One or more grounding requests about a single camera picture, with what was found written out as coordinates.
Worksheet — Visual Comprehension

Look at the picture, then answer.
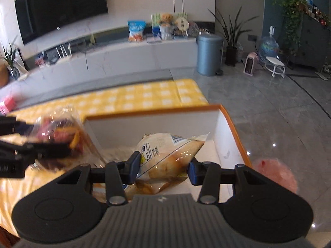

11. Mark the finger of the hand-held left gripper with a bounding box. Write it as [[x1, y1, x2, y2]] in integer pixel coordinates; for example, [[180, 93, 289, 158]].
[[188, 157, 261, 205], [55, 151, 141, 207]]

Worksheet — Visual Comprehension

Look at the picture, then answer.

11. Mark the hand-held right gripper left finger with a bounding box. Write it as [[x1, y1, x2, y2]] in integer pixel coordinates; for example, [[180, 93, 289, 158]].
[[0, 116, 35, 136]]

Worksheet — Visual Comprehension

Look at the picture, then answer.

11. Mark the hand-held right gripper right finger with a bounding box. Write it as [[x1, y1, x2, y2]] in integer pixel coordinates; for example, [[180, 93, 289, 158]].
[[0, 140, 72, 161]]

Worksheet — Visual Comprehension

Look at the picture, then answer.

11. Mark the dried fruit bag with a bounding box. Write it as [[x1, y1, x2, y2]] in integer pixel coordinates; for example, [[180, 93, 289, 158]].
[[33, 108, 102, 171]]

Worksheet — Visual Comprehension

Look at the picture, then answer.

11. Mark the triangular chip bag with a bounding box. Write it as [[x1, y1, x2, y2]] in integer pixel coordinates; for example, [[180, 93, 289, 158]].
[[124, 132, 210, 195]]

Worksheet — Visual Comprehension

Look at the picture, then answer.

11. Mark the orange cracker bag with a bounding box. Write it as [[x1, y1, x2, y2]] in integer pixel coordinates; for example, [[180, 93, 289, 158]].
[[92, 181, 130, 202]]

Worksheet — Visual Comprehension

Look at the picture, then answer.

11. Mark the orange cardboard box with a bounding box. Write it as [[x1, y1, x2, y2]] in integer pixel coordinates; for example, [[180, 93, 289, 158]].
[[84, 105, 253, 205]]

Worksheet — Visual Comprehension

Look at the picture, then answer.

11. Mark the pink box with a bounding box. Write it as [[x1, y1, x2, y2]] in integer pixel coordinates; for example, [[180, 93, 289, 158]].
[[0, 95, 16, 115]]

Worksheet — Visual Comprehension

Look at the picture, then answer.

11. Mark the grass plant in vase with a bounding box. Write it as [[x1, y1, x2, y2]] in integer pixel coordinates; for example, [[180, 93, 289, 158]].
[[0, 36, 22, 80]]

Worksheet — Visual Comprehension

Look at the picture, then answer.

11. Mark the yellow checkered tablecloth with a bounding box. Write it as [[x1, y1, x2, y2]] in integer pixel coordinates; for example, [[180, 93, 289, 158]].
[[0, 79, 209, 238]]

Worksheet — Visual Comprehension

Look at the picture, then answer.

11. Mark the white router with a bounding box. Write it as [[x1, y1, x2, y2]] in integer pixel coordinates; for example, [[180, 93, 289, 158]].
[[55, 41, 73, 58]]

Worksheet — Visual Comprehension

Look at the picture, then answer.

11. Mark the grey blue trash can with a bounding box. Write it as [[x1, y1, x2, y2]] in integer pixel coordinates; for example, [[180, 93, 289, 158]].
[[196, 33, 223, 76]]

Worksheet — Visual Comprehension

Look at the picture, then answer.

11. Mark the tall leafy potted plant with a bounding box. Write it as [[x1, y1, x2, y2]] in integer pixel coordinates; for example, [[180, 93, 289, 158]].
[[208, 6, 259, 66]]

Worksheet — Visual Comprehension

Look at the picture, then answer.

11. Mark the blue snack bag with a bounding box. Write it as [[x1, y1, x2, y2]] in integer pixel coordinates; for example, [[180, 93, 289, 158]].
[[127, 21, 146, 42]]

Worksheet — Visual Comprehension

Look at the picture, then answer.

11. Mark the white round stool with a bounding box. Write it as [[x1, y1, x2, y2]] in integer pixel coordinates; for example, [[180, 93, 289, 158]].
[[265, 56, 286, 78]]

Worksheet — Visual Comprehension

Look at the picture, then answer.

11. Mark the teddy bear bouquet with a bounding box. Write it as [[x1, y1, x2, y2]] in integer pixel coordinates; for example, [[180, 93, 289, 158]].
[[158, 13, 174, 40]]

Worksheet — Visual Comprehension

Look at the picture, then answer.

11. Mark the decorative plate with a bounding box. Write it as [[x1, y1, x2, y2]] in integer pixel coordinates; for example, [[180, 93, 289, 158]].
[[187, 21, 199, 37]]

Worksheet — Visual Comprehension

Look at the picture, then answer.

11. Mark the water jug with pump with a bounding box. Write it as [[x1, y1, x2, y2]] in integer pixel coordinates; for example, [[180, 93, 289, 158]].
[[259, 26, 280, 62]]

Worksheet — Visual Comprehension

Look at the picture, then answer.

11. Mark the round paper fan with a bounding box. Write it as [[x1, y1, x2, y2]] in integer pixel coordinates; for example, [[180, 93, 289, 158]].
[[174, 17, 189, 37]]

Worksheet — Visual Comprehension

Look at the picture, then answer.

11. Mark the grey drawer cabinet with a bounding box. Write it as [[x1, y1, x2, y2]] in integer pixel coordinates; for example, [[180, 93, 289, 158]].
[[287, 12, 331, 71]]

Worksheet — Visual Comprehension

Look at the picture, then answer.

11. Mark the trailing pothos plant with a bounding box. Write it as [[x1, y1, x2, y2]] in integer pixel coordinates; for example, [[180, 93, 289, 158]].
[[271, 0, 308, 55]]

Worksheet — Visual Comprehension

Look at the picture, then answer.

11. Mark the wall television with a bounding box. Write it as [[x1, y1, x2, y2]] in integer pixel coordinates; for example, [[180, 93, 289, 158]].
[[14, 0, 108, 45]]

